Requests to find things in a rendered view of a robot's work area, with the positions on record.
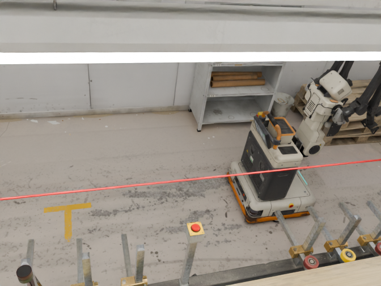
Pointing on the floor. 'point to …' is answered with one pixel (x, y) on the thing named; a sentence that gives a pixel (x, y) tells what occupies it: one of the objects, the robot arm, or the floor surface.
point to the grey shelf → (217, 105)
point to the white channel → (301, 2)
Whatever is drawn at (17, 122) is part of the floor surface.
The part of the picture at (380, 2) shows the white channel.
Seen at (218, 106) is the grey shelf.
